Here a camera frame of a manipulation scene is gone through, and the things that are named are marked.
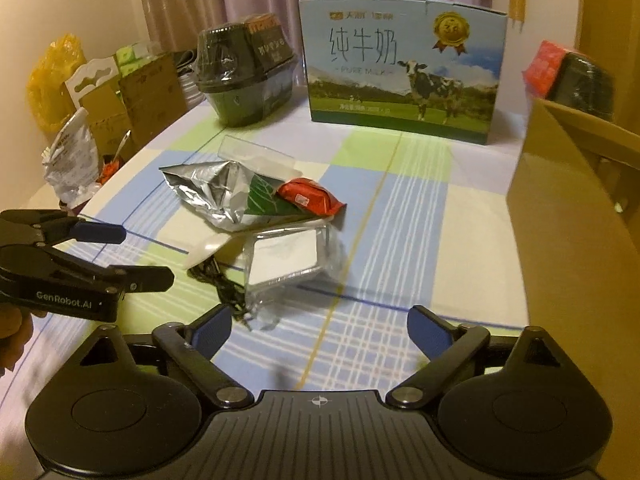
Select red snack packet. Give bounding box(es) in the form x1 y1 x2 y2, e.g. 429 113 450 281
275 177 348 219

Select crumpled silver white bag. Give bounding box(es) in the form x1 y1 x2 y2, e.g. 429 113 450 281
40 106 104 207

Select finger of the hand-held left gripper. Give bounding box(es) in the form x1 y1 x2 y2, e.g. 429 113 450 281
35 214 127 247
107 265 176 296

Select black cable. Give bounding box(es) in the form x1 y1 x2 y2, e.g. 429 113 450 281
188 254 252 325

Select clear plastic tray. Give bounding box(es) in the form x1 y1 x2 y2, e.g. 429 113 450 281
242 224 335 332

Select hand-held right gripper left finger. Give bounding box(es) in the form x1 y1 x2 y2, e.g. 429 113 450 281
70 304 255 409

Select brown cardboard box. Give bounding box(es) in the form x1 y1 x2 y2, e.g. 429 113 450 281
505 97 640 333

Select small brown carton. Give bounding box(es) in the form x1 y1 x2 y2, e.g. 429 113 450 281
80 84 137 162

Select desk with checked tablecloth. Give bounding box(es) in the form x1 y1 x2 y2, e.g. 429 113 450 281
0 84 640 403

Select dark shiny bag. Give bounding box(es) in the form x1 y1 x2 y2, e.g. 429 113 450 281
172 49 202 110

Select green tissue pack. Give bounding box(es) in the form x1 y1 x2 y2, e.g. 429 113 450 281
115 41 162 67

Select yellow plastic bag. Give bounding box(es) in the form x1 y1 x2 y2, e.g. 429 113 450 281
26 34 87 134

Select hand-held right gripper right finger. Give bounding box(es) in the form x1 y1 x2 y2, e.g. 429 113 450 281
386 304 568 409

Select large brown carton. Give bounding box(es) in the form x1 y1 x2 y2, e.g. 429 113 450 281
118 54 189 147

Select person's left hand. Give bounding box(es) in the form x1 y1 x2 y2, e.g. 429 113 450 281
0 302 35 377

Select white plastic piece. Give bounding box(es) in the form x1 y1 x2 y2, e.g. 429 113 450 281
186 216 335 274

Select silver foil bag green label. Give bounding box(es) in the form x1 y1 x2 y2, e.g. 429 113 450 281
158 159 303 234

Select dark bowl with red label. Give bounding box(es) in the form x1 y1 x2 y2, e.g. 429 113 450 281
521 39 617 122

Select blue milk carton with cow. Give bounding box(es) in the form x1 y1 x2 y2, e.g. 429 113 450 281
298 0 509 147

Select dark wrapped plastic bowl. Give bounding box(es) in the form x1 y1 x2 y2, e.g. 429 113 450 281
192 12 297 129

